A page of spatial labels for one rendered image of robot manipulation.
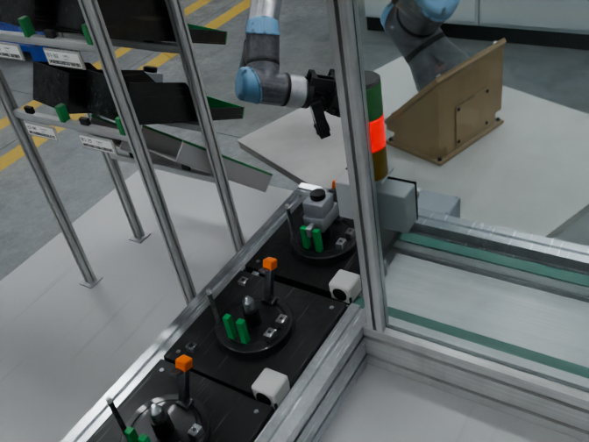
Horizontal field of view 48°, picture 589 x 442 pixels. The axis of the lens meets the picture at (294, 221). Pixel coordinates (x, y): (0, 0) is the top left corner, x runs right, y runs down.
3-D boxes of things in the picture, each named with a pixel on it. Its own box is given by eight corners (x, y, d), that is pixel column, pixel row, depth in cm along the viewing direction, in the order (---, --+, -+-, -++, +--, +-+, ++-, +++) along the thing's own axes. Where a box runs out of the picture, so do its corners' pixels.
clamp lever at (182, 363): (183, 395, 106) (183, 353, 103) (193, 399, 105) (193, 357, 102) (167, 406, 103) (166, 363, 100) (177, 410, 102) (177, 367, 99)
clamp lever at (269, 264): (266, 295, 121) (268, 255, 118) (276, 297, 120) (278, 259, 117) (255, 301, 118) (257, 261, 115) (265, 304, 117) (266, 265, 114)
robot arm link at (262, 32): (242, 32, 156) (242, 77, 154) (246, 11, 145) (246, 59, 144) (274, 34, 157) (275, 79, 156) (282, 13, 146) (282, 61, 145)
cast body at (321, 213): (320, 210, 134) (315, 181, 130) (339, 214, 132) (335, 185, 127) (299, 234, 129) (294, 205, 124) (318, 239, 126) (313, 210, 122)
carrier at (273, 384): (242, 277, 133) (229, 228, 125) (348, 310, 121) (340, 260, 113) (165, 364, 118) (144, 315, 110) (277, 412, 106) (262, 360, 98)
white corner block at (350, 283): (341, 283, 127) (339, 267, 124) (363, 289, 125) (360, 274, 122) (329, 299, 124) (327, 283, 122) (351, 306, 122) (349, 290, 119)
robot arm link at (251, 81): (244, 57, 142) (244, 95, 141) (291, 64, 147) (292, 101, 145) (232, 69, 149) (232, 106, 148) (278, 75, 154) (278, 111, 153)
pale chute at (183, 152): (226, 176, 156) (232, 159, 156) (266, 192, 148) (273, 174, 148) (134, 145, 134) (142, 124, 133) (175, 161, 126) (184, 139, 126)
